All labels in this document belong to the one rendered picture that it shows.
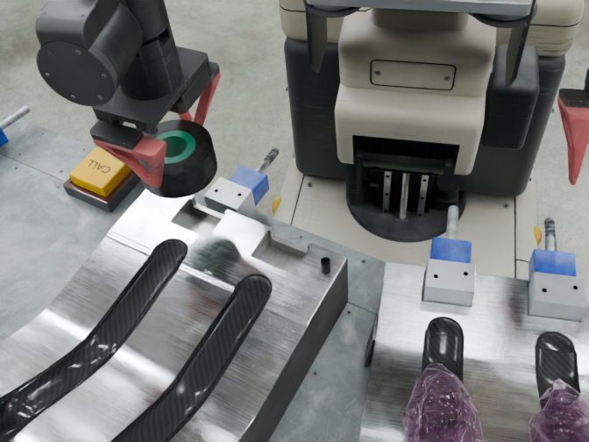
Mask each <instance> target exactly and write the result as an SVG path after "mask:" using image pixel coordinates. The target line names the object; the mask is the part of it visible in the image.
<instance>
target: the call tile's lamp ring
mask: <svg viewBox="0 0 589 442"><path fill-rule="evenodd" d="M134 174H135V172H134V171H133V170H132V171H131V172H130V173H129V174H128V175H127V176H126V177H125V178H124V179H123V180H122V181H121V182H120V183H119V184H118V185H117V186H116V187H115V188H114V189H113V191H112V192H111V193H110V194H109V195H108V196H107V197H106V198H105V197H102V196H99V195H97V194H95V193H93V192H90V191H88V190H86V189H83V188H80V187H78V186H76V185H74V184H72V183H70V182H71V181H72V180H71V178H69V179H68V180H67V181H66V182H65V183H64V184H63V185H64V186H66V187H69V188H71V189H74V190H76V191H78V192H81V193H83V194H84V195H87V196H90V197H92V198H95V199H96V200H98V201H101V202H103V203H108V202H109V201H110V199H111V198H112V197H113V196H114V195H115V194H116V193H117V192H118V191H119V190H120V189H121V188H122V187H123V186H124V185H125V184H126V183H127V182H128V181H129V179H130V178H131V177H132V176H133V175H134Z"/></svg>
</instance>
